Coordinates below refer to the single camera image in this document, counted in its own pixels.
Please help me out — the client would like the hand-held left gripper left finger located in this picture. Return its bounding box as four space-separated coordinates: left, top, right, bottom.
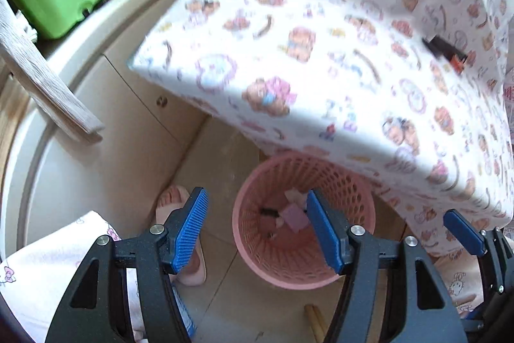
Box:
45 186 209 343

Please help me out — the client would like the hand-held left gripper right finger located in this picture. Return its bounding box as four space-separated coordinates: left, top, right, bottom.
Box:
306 189 468 343

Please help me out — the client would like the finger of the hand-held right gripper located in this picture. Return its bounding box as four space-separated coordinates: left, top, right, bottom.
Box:
444 209 514 295

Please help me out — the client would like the purple tissue packet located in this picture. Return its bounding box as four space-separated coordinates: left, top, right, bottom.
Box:
281 204 310 233

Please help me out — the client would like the white tissue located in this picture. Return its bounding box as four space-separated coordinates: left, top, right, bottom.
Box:
285 188 308 206

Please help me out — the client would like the pink plastic mesh basket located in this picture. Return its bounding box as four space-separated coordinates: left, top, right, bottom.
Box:
233 156 376 291

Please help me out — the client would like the pink slipper on foot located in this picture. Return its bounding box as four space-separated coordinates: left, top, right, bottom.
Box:
155 184 207 285

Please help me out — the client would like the person's pajama leg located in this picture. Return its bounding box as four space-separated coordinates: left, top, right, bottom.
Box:
0 210 193 343
434 247 494 323

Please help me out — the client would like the wooden stick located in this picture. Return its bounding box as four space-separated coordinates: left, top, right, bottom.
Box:
304 304 328 343

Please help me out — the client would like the white cabinet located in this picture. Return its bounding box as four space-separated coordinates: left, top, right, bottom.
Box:
0 0 227 251

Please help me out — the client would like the pink printed cloth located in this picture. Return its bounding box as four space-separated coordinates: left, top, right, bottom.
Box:
502 80 514 113

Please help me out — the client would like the black binder clip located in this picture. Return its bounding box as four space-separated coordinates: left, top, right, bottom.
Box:
421 35 469 75

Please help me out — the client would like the bear printed tablecloth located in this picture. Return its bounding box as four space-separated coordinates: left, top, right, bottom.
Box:
128 0 514 259

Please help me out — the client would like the beige crinkled cloth strip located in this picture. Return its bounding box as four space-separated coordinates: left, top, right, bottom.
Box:
0 0 106 145

